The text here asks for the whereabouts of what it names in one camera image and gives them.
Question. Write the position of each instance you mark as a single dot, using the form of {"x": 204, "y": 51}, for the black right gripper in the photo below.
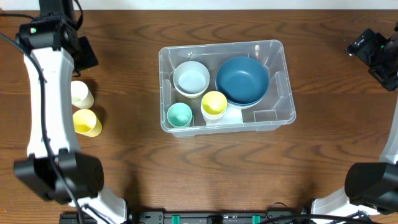
{"x": 360, "y": 45}

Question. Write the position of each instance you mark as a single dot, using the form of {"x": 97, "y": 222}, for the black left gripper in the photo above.
{"x": 86, "y": 53}

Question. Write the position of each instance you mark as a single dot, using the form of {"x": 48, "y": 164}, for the cream white cup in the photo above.
{"x": 81, "y": 95}

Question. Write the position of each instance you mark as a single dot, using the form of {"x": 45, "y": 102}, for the small light grey bowl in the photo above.
{"x": 191, "y": 71}

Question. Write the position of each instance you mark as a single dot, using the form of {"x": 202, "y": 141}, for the small white bowl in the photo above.
{"x": 191, "y": 87}

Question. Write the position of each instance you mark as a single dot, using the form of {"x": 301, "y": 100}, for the mint green cup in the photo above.
{"x": 180, "y": 115}

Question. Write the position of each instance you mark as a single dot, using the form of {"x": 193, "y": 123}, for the yellow cup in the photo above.
{"x": 86, "y": 123}
{"x": 214, "y": 103}

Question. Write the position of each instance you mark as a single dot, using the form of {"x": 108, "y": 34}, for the dark blue bowl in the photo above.
{"x": 242, "y": 72}
{"x": 243, "y": 96}

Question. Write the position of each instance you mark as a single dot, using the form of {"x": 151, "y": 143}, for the pink cup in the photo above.
{"x": 212, "y": 121}

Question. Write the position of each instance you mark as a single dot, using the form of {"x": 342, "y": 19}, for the light blue cup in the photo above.
{"x": 208, "y": 116}

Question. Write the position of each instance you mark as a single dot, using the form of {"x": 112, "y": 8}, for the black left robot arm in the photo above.
{"x": 55, "y": 169}

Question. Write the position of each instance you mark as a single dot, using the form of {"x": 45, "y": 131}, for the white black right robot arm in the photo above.
{"x": 370, "y": 187}

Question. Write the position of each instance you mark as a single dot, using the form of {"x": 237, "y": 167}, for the clear plastic storage container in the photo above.
{"x": 273, "y": 111}

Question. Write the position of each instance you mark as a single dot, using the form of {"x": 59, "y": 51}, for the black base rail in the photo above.
{"x": 159, "y": 217}

